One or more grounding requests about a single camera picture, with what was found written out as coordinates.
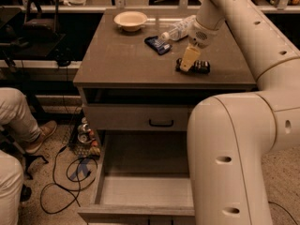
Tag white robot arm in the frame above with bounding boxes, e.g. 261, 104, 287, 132
180, 0, 300, 225

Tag grey wooden drawer cabinet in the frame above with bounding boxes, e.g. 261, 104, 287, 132
72, 8, 258, 225

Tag black shoe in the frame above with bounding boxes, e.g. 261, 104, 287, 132
20, 185, 32, 202

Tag black floor cable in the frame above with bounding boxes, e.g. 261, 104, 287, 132
39, 144, 98, 216

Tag tan shoe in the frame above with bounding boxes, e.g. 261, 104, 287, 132
25, 121, 57, 154

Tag wire basket with cans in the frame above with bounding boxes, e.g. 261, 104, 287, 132
64, 111, 101, 158

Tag closed grey top drawer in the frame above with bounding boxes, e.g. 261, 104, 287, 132
82, 104, 192, 131

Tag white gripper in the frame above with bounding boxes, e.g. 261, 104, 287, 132
180, 19, 218, 72

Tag blue snack packet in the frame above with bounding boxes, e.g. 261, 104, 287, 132
144, 36, 172, 55

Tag blue tape cross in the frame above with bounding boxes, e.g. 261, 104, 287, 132
67, 157, 91, 182

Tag black bag on shelf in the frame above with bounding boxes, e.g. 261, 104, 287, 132
22, 0, 59, 40

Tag black cable right floor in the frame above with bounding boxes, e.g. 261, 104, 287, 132
268, 201, 299, 225

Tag person leg beige trousers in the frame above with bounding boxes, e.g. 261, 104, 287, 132
0, 87, 40, 143

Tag black drawer handle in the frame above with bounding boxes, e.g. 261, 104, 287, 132
148, 119, 174, 128

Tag open grey middle drawer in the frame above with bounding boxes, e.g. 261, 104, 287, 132
78, 131, 195, 225

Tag clear plastic water bottle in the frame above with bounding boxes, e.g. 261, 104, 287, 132
160, 15, 196, 41

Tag white ceramic bowl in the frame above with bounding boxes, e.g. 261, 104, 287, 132
113, 11, 147, 32

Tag black rxbar chocolate bar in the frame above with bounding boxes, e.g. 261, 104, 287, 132
175, 58, 210, 74

